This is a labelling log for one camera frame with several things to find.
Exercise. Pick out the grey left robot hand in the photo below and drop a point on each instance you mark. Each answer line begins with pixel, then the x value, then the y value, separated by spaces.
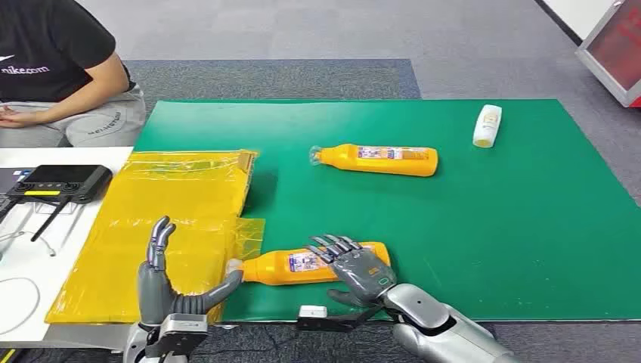
pixel 152 295

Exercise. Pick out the person's left hand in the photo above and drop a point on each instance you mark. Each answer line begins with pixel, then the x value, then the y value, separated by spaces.
pixel 15 117

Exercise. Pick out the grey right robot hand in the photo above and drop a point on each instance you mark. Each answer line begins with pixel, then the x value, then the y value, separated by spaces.
pixel 363 278

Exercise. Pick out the orange bottle with clear cap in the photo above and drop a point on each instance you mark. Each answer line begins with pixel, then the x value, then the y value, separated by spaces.
pixel 270 268
pixel 380 163

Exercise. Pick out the person's left forearm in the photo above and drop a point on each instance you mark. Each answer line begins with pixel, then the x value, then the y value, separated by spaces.
pixel 85 95

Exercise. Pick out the small white bottle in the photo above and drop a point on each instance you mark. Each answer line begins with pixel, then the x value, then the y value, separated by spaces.
pixel 487 125

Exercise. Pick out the grey laptop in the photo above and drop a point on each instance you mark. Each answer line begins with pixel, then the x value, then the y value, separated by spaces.
pixel 10 179

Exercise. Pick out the person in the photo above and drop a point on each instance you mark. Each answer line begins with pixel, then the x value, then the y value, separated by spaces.
pixel 45 45

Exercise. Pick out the black remote controller with antennas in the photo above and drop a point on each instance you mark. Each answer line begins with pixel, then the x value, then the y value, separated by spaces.
pixel 65 181

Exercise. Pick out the yellow plastic sheet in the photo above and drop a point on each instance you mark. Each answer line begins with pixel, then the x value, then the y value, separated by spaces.
pixel 150 200

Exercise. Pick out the green table mat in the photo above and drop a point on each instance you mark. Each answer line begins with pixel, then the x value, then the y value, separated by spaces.
pixel 450 225

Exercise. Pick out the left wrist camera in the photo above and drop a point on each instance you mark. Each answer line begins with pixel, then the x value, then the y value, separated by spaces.
pixel 183 325

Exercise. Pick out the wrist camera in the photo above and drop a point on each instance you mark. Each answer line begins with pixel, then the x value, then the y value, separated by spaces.
pixel 313 311
pixel 183 325

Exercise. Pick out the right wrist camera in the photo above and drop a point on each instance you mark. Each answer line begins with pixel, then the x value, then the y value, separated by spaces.
pixel 313 311

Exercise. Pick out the red cabinet with white frame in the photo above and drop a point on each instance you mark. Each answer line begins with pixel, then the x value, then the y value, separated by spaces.
pixel 616 50

